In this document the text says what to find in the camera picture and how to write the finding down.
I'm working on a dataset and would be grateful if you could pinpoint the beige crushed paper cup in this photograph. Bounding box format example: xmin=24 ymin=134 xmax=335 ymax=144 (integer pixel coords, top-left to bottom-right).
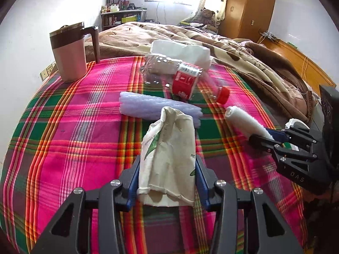
xmin=137 ymin=107 xmax=196 ymax=207

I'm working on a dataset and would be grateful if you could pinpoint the white tissue pack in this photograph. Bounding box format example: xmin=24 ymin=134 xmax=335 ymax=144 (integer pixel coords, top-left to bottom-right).
xmin=150 ymin=40 xmax=211 ymax=70

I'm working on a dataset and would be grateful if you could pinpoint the white round trash bin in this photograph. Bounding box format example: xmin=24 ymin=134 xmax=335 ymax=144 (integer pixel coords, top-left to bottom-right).
xmin=284 ymin=118 xmax=313 ymax=151

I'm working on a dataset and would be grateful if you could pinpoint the pink plaid tablecloth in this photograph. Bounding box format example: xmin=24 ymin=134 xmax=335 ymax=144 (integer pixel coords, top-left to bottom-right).
xmin=1 ymin=56 xmax=307 ymax=253

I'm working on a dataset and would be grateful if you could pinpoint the wooden wardrobe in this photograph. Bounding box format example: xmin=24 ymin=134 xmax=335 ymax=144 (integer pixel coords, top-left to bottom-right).
xmin=218 ymin=0 xmax=276 ymax=43

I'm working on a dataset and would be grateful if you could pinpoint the white tissue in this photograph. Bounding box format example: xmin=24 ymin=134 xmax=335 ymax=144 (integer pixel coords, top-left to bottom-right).
xmin=225 ymin=106 xmax=274 ymax=140

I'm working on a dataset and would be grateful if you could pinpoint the brown beige fleece blanket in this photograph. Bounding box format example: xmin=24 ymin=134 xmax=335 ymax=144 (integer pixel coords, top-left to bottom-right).
xmin=99 ymin=22 xmax=316 ymax=123

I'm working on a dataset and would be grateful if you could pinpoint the wooden bed headboard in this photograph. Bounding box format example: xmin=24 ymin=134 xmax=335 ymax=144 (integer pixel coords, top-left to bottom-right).
xmin=262 ymin=39 xmax=336 ymax=94

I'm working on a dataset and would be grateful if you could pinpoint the dark cluttered shelf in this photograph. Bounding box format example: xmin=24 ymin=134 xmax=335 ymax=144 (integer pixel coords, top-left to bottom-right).
xmin=101 ymin=9 xmax=147 ymax=30

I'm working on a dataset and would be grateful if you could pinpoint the brown teddy bear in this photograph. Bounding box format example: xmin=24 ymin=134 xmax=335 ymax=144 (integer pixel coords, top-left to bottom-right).
xmin=196 ymin=9 xmax=218 ymax=32

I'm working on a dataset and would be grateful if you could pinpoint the clear plastic bottle red cap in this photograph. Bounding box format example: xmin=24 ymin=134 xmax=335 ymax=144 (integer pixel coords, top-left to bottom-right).
xmin=140 ymin=53 xmax=230 ymax=105

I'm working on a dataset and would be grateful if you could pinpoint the wall power socket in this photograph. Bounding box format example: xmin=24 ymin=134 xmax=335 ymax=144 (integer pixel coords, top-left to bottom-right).
xmin=40 ymin=61 xmax=56 ymax=81

